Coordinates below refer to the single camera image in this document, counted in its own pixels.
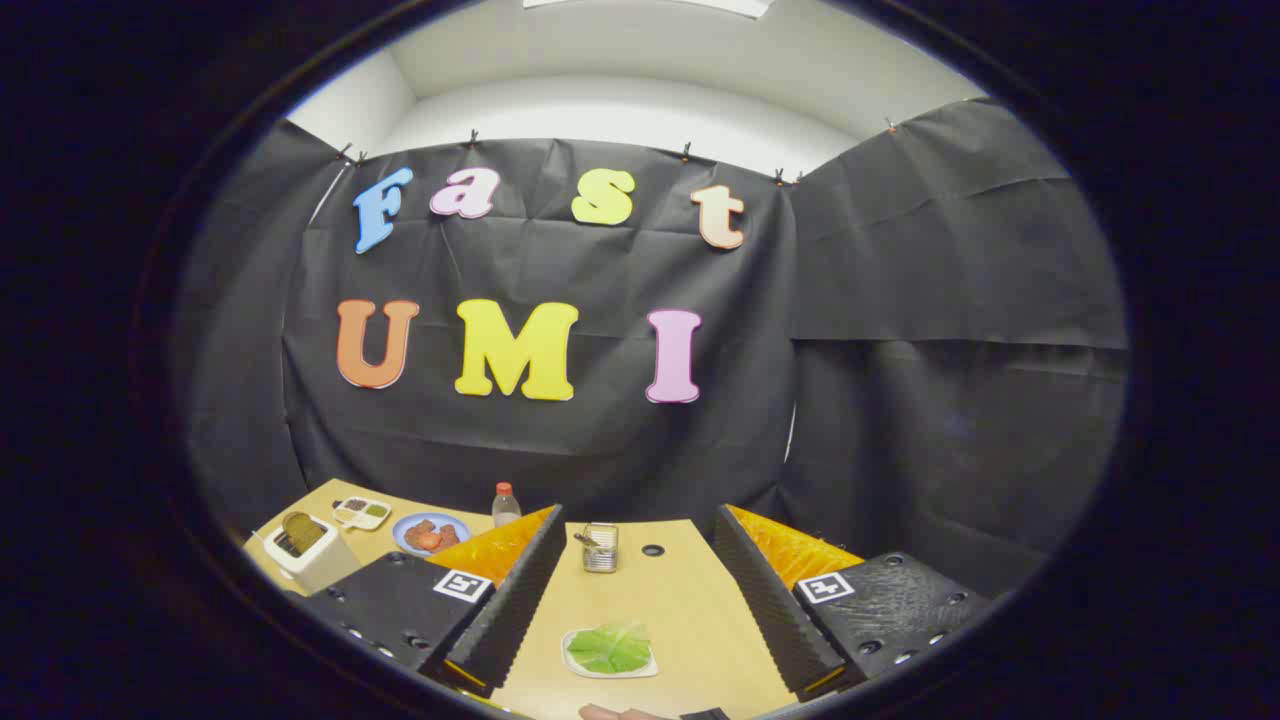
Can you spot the green lettuce leaf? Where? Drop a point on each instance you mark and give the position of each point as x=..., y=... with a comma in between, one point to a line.
x=610, y=650

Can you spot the toasted bread slice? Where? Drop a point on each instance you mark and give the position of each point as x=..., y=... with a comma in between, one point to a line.
x=303, y=532

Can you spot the small white square plate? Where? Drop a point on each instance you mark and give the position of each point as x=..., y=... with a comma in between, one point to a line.
x=645, y=669

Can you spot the white divided seasoning tray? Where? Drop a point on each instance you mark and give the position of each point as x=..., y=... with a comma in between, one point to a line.
x=353, y=520

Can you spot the red tomato slice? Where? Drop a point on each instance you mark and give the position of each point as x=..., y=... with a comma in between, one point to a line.
x=430, y=542

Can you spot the brown meat patty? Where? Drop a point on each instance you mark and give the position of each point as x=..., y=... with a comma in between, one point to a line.
x=415, y=528
x=450, y=535

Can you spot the blue round plate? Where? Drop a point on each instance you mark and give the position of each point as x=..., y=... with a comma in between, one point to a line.
x=458, y=525

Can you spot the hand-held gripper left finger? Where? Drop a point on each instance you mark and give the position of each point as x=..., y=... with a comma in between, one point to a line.
x=515, y=610

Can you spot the white toaster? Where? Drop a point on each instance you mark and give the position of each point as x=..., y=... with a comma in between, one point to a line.
x=325, y=568

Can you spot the ceiling light panel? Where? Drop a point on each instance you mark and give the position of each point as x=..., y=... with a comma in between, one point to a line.
x=700, y=5

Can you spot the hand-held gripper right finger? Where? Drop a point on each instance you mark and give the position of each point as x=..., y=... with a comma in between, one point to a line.
x=775, y=620

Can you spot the clear plastic water bottle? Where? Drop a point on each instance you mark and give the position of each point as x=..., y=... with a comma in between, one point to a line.
x=505, y=510

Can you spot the row of small cloth clips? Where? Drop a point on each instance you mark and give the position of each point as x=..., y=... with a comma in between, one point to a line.
x=686, y=152

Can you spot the black backdrop cloth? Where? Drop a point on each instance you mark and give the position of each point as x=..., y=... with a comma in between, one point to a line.
x=600, y=450

